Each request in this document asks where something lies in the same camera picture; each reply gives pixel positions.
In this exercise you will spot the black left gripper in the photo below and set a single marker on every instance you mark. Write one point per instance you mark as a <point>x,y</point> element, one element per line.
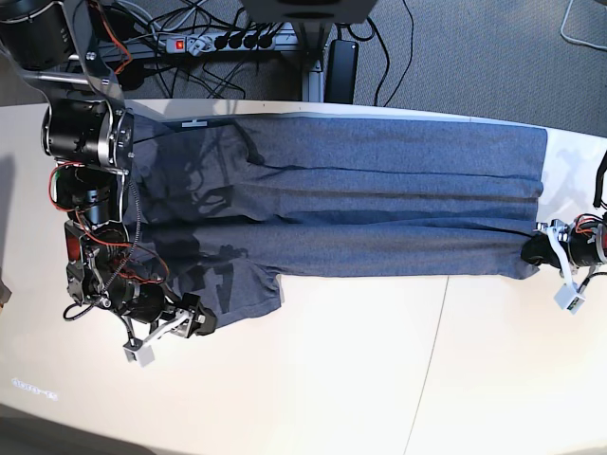
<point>586,247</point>

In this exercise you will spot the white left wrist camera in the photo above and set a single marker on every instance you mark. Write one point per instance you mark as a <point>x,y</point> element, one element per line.
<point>569,299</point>

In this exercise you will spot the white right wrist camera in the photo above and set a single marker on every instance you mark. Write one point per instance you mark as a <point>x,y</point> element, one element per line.
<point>138,352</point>

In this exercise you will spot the blue-grey T-shirt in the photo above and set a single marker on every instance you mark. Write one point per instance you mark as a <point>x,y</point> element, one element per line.
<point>235,204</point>

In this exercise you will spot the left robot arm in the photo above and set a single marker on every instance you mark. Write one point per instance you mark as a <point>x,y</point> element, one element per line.
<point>563,229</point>

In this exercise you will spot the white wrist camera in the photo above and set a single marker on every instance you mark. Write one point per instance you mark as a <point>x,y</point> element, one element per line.
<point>138,352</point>
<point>569,299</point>

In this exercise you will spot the white power strip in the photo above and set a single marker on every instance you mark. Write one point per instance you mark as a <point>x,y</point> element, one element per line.
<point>203,43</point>

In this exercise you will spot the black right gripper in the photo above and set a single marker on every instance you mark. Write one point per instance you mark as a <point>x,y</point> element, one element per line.
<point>151,305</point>

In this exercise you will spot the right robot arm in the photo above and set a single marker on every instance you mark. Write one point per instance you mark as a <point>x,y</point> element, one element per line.
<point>69,51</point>

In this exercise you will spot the black camera mount overhead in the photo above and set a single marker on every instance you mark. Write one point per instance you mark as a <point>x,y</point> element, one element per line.
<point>319,11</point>

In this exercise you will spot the black power adapter brick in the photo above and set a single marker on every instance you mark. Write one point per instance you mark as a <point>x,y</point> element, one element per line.
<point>341,72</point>

